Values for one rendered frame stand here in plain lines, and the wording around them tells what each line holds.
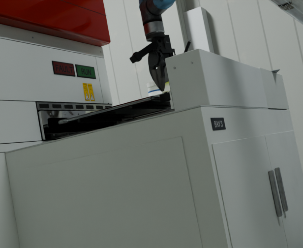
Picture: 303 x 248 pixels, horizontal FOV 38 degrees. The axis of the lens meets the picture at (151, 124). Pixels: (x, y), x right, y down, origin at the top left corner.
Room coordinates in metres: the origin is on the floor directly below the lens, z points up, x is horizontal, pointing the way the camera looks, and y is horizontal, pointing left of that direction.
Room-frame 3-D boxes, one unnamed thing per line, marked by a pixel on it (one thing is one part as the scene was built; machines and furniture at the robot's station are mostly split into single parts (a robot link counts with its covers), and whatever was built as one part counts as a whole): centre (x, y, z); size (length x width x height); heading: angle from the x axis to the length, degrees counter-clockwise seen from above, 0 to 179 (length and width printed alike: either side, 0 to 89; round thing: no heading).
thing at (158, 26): (1.63, -0.07, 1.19); 0.08 x 0.08 x 0.05
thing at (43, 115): (1.62, 0.25, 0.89); 0.44 x 0.02 x 0.10; 152
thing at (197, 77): (1.30, -0.23, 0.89); 0.55 x 0.09 x 0.14; 152
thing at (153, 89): (1.98, -0.05, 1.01); 0.07 x 0.07 x 0.10
